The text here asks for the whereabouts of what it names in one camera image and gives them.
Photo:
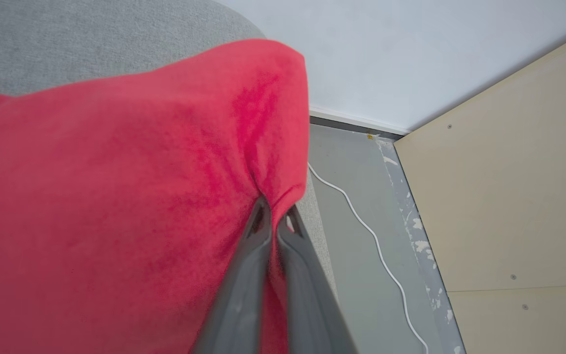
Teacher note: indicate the red pillow cover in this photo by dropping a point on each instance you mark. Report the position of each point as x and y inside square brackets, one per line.
[116, 196]

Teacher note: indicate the beige board with screws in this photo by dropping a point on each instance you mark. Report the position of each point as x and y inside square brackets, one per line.
[509, 196]

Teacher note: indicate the grey fabric sofa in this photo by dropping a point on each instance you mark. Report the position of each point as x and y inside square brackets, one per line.
[67, 39]

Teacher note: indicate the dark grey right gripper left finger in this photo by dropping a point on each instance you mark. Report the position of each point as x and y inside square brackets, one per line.
[243, 295]

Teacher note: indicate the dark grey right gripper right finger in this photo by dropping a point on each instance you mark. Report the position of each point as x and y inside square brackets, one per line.
[310, 305]

